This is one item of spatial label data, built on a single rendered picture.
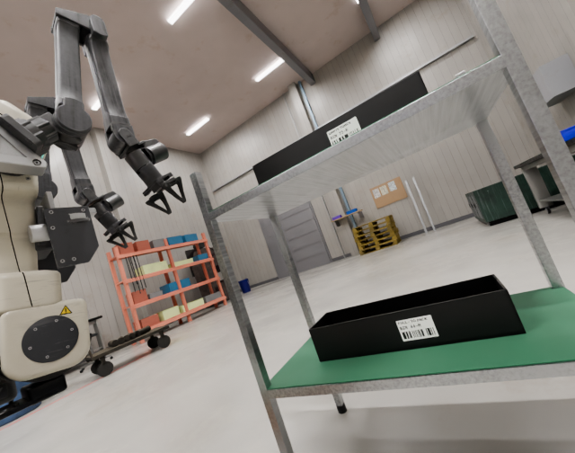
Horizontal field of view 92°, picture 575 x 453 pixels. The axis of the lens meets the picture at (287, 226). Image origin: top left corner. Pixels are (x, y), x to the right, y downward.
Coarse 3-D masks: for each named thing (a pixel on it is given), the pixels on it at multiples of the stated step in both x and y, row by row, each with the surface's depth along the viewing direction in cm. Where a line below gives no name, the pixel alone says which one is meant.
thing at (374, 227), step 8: (392, 216) 891; (368, 224) 854; (376, 224) 843; (392, 224) 855; (360, 232) 924; (368, 232) 857; (376, 232) 879; (384, 232) 834; (392, 232) 824; (360, 240) 872; (376, 240) 847; (392, 240) 826; (400, 240) 878; (360, 248) 870; (368, 248) 859; (376, 248) 847
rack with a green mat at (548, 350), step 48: (480, 0) 55; (432, 96) 60; (480, 96) 66; (528, 96) 53; (336, 144) 71; (384, 144) 77; (432, 144) 99; (288, 192) 94; (528, 240) 89; (528, 336) 65; (288, 384) 85; (336, 384) 76; (384, 384) 70; (432, 384) 64
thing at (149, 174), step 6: (144, 168) 83; (150, 168) 84; (156, 168) 87; (138, 174) 84; (144, 174) 83; (150, 174) 84; (156, 174) 85; (168, 174) 85; (144, 180) 84; (150, 180) 84; (156, 180) 82; (162, 180) 83; (150, 186) 84; (144, 192) 87
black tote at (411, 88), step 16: (416, 80) 74; (384, 96) 78; (400, 96) 76; (416, 96) 74; (352, 112) 82; (368, 112) 80; (384, 112) 78; (320, 128) 86; (336, 128) 84; (352, 128) 82; (304, 144) 89; (320, 144) 87; (272, 160) 94; (288, 160) 92; (304, 160) 89; (256, 176) 98; (272, 176) 95
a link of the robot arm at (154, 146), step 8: (120, 136) 80; (128, 136) 81; (128, 144) 80; (136, 144) 82; (144, 144) 86; (152, 144) 88; (160, 144) 90; (152, 152) 86; (160, 152) 88; (168, 152) 91; (160, 160) 90
